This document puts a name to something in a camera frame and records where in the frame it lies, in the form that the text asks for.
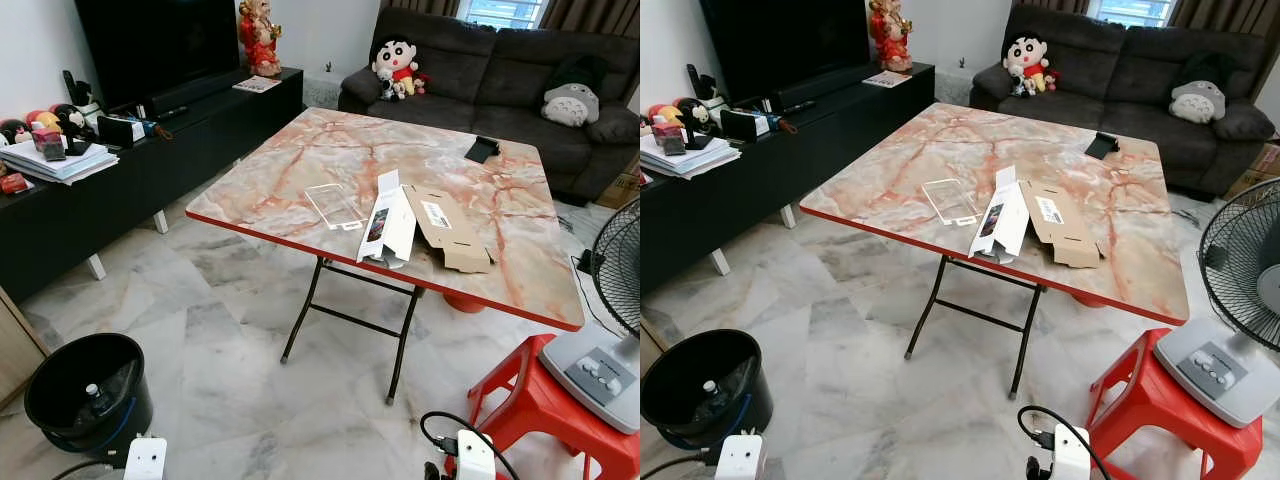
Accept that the black round rubbish bin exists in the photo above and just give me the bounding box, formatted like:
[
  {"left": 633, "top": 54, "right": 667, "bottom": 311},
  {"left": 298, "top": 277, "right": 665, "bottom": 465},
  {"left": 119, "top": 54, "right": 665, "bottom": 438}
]
[
  {"left": 24, "top": 332, "right": 156, "bottom": 466},
  {"left": 640, "top": 328, "right": 776, "bottom": 466}
]

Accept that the brown cardboard carton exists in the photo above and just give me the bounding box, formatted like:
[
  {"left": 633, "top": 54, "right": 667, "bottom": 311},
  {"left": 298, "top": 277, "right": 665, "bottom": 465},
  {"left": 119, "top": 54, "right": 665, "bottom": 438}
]
[
  {"left": 1225, "top": 140, "right": 1280, "bottom": 201},
  {"left": 598, "top": 165, "right": 641, "bottom": 211}
]

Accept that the stack of white papers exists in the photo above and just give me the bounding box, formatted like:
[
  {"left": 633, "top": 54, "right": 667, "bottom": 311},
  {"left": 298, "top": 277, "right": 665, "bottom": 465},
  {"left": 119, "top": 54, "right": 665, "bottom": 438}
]
[
  {"left": 0, "top": 138, "right": 119, "bottom": 186},
  {"left": 640, "top": 133, "right": 743, "bottom": 181}
]

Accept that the black and white plush toy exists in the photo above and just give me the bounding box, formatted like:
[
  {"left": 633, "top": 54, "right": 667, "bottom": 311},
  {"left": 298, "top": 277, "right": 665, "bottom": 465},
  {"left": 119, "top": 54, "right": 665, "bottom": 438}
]
[
  {"left": 675, "top": 98, "right": 719, "bottom": 131},
  {"left": 52, "top": 103, "right": 96, "bottom": 136}
]

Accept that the grey standing fan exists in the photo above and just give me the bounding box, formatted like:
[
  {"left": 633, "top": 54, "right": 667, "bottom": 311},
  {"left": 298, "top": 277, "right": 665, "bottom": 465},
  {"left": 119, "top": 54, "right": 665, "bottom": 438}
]
[
  {"left": 540, "top": 195, "right": 641, "bottom": 436},
  {"left": 1152, "top": 178, "right": 1280, "bottom": 429}
]

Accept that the grey Totoro plush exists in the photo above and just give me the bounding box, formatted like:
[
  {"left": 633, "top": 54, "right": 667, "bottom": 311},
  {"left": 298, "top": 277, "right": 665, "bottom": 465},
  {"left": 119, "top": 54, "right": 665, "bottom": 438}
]
[
  {"left": 541, "top": 82, "right": 601, "bottom": 128},
  {"left": 1168, "top": 80, "right": 1227, "bottom": 125}
]

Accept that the black box with white label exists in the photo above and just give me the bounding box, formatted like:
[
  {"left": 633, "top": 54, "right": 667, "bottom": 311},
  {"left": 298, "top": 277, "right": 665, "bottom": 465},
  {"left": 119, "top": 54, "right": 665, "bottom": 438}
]
[
  {"left": 97, "top": 113, "right": 146, "bottom": 148},
  {"left": 720, "top": 107, "right": 771, "bottom": 141}
]

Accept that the black television console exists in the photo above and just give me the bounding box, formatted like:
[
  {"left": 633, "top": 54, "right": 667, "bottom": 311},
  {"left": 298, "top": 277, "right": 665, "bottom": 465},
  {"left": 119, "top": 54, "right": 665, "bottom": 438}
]
[
  {"left": 640, "top": 62, "right": 936, "bottom": 296},
  {"left": 0, "top": 68, "right": 304, "bottom": 306}
]

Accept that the brown flat cardboard box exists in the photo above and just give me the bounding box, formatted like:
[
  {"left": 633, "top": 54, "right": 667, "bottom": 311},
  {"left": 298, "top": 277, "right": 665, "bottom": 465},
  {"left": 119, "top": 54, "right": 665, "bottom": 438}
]
[
  {"left": 1018, "top": 180, "right": 1106, "bottom": 269},
  {"left": 402, "top": 185, "right": 496, "bottom": 274}
]

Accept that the red plastic stool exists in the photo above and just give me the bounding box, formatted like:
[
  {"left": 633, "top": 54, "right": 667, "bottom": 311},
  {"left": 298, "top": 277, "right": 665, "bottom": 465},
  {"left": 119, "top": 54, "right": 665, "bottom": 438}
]
[
  {"left": 468, "top": 333, "right": 641, "bottom": 480},
  {"left": 1085, "top": 328, "right": 1266, "bottom": 480}
]

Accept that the dark brown fabric sofa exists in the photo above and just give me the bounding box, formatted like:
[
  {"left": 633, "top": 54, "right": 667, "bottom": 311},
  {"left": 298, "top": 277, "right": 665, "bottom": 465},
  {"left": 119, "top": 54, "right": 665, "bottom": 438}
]
[
  {"left": 338, "top": 8, "right": 641, "bottom": 206},
  {"left": 968, "top": 5, "right": 1276, "bottom": 199}
]

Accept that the black soundbar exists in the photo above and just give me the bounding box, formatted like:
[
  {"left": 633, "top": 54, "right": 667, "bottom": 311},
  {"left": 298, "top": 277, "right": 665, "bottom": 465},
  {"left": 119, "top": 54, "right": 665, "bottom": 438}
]
[
  {"left": 770, "top": 62, "right": 873, "bottom": 109},
  {"left": 140, "top": 68, "right": 246, "bottom": 116}
]

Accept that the black flat television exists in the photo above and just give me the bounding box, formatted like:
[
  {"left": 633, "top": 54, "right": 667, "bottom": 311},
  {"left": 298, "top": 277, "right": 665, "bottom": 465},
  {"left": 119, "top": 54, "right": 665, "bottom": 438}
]
[
  {"left": 698, "top": 0, "right": 871, "bottom": 101},
  {"left": 75, "top": 0, "right": 243, "bottom": 109}
]

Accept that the white phone box sleeve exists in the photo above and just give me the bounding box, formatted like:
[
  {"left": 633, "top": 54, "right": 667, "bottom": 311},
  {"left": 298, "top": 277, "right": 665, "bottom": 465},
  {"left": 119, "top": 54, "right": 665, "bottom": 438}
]
[
  {"left": 968, "top": 165, "right": 1031, "bottom": 263},
  {"left": 357, "top": 170, "right": 419, "bottom": 269}
]

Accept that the marble pattern folding table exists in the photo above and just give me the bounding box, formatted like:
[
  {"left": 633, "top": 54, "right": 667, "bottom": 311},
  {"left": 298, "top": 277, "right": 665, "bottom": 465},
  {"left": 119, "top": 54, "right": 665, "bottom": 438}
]
[
  {"left": 185, "top": 105, "right": 586, "bottom": 406},
  {"left": 798, "top": 100, "right": 1191, "bottom": 401}
]

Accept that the window with blinds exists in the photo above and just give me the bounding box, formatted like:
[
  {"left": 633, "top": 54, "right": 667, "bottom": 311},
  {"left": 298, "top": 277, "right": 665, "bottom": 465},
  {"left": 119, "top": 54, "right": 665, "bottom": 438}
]
[
  {"left": 1090, "top": 0, "right": 1176, "bottom": 28},
  {"left": 462, "top": 0, "right": 546, "bottom": 29}
]

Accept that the cartoon boy plush doll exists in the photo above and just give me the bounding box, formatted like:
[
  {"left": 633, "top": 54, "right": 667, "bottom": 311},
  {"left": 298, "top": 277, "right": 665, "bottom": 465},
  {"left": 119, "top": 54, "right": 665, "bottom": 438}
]
[
  {"left": 372, "top": 38, "right": 429, "bottom": 101},
  {"left": 1002, "top": 33, "right": 1061, "bottom": 98}
]

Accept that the clear plastic tray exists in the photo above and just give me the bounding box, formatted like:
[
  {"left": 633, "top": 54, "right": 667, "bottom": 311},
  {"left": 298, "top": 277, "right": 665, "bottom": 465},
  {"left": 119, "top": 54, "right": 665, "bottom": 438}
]
[
  {"left": 920, "top": 177, "right": 986, "bottom": 226},
  {"left": 303, "top": 182, "right": 369, "bottom": 231}
]

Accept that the red and gold figurine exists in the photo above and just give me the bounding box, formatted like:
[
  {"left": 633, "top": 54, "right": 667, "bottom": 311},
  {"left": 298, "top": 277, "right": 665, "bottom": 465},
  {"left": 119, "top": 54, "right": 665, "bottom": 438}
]
[
  {"left": 238, "top": 0, "right": 283, "bottom": 78},
  {"left": 868, "top": 0, "right": 913, "bottom": 73}
]

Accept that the white covered side table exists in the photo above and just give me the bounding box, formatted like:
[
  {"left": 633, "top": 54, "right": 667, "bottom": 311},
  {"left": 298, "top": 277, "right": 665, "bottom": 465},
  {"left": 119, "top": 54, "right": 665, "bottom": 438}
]
[
  {"left": 303, "top": 65, "right": 346, "bottom": 109},
  {"left": 935, "top": 60, "right": 976, "bottom": 106}
]

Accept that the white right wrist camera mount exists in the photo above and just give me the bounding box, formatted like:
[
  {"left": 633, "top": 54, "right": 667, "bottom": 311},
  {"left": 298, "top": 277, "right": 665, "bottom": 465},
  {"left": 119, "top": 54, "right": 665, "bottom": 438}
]
[
  {"left": 1050, "top": 423, "right": 1093, "bottom": 480},
  {"left": 455, "top": 428, "right": 498, "bottom": 480}
]

